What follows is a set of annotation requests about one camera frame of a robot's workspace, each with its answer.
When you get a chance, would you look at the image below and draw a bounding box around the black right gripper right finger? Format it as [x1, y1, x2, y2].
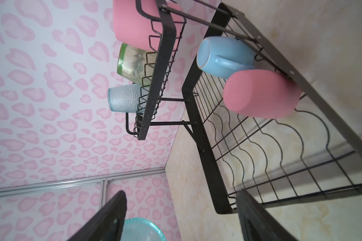
[236, 189, 296, 241]

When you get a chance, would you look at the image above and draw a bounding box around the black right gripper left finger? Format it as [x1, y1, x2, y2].
[70, 190, 127, 241]

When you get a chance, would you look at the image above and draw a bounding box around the teal translucent plastic cup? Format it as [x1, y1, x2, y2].
[121, 218, 167, 241]

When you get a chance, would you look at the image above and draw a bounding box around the pale teal cup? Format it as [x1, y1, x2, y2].
[107, 84, 149, 113]

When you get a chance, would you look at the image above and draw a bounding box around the pink plastic cup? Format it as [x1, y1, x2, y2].
[113, 1, 185, 54]
[223, 69, 302, 119]

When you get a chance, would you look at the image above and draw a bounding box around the green translucent plastic cup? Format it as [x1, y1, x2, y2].
[117, 43, 157, 90]

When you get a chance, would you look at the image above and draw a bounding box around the light blue ceramic mug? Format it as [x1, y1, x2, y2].
[196, 36, 256, 79]

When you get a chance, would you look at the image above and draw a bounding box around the black wire dish rack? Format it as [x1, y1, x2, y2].
[129, 1, 362, 214]

